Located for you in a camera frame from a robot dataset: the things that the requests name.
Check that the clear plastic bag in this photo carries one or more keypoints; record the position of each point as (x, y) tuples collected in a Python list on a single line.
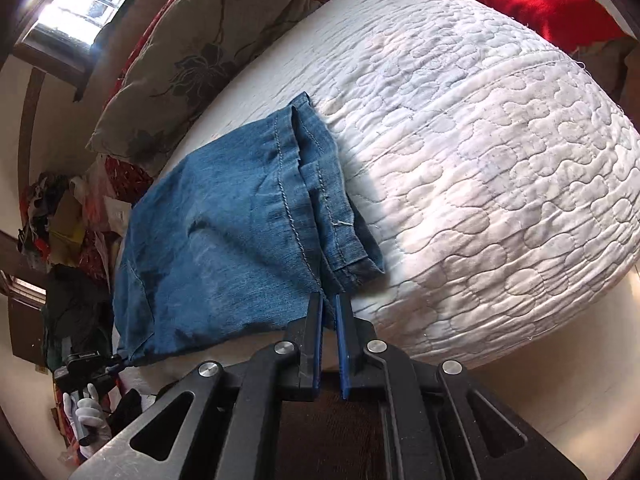
[(97, 195)]

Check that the person's left hand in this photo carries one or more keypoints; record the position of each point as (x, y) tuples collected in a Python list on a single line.
[(92, 412)]

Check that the white labelled packet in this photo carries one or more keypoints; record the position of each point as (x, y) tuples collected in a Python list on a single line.
[(117, 216)]

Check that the black jacket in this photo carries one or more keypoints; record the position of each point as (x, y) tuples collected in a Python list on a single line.
[(75, 305)]

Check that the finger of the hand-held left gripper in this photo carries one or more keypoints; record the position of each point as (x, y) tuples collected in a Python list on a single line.
[(116, 364)]

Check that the grey floral pillow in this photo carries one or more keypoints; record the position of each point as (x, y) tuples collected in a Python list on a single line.
[(200, 50)]

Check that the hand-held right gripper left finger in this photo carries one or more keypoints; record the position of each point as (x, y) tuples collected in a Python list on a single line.
[(315, 340)]

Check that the blue denim pants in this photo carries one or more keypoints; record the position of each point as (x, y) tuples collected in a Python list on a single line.
[(225, 240)]

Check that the pile of mixed clothes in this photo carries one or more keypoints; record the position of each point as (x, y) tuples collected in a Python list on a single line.
[(42, 210)]

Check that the black garment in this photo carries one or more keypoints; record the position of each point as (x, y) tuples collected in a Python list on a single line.
[(127, 405)]

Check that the large bright window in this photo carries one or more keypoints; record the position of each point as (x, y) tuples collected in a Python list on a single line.
[(85, 5)]

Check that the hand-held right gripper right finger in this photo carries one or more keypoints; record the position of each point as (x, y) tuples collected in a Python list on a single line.
[(342, 345)]

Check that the white quilted mattress cover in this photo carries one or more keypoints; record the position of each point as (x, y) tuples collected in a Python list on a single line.
[(475, 160)]

